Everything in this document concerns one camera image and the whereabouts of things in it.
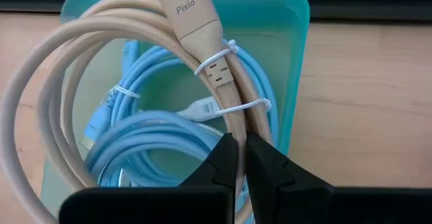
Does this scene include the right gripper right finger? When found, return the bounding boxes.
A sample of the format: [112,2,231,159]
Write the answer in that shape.
[245,131,432,224]

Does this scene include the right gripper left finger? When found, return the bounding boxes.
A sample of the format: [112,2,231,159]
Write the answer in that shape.
[59,132,240,224]

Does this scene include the white cable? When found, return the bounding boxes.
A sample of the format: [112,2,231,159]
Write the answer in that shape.
[175,96,225,123]

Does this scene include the beige cable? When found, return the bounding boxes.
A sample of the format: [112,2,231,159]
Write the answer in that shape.
[0,0,273,224]

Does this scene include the teal plastic bin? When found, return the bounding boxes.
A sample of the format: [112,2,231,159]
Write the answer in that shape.
[40,0,311,218]

